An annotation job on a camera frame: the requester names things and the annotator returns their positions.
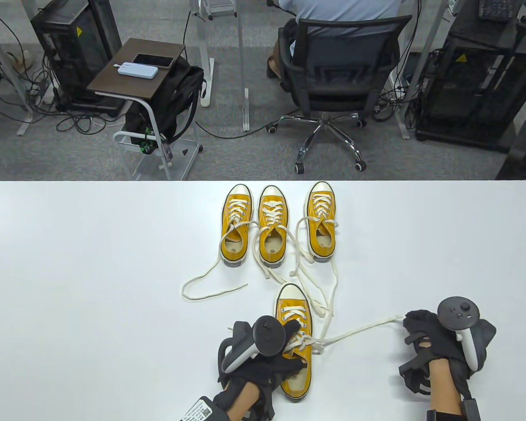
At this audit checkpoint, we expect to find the green backpack charm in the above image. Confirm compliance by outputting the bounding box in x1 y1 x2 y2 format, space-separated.
139 127 156 155

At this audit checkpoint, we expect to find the yellow sneaker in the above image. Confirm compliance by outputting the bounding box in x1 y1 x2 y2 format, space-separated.
289 196 340 318

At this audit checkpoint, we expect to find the person's right forearm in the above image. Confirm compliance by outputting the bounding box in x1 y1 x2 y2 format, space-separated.
427 359 463 415

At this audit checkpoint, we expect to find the white desk leg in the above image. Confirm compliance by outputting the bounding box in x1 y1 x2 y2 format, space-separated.
188 0 214 107
236 0 250 132
0 0 35 136
394 0 448 140

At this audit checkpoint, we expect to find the dark grey handheld controller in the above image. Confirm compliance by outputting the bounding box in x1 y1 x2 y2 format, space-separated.
218 316 286 374
437 297 481 373

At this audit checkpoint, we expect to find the black computer tower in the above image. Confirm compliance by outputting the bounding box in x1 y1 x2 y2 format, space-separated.
30 0 122 111

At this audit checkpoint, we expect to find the white shoe lace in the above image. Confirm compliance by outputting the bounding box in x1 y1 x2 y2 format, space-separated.
182 200 263 301
251 201 329 316
281 307 407 357

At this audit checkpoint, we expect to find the person's left forearm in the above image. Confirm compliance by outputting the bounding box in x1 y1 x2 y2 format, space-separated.
226 379 261 421

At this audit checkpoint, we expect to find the black backpack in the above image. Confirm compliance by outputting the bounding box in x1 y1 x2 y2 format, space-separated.
124 56 206 150

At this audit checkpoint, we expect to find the person's right hand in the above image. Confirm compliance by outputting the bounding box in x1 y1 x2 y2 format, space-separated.
398 309 497 398

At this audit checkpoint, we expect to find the black smartphone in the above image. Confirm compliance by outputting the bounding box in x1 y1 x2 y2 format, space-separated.
132 54 175 68

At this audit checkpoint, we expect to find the tangle of black cables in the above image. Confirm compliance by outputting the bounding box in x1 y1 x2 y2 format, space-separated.
0 9 119 134
373 75 421 121

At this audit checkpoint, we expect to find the pale blue power bank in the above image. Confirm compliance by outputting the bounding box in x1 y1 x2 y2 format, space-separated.
117 62 159 80

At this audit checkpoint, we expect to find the brown top side table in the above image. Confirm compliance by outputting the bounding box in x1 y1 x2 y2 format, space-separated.
87 38 203 181

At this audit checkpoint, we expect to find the white rolling cart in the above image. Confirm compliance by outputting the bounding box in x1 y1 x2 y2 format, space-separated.
199 0 238 20

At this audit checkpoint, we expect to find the black mesh office chair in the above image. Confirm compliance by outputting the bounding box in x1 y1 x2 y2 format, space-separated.
267 15 413 173

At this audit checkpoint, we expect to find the person's left hand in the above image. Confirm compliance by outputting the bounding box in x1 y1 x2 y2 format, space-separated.
213 319 306 421

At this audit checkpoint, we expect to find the black keyboard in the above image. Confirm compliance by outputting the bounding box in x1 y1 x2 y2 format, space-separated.
478 0 515 22

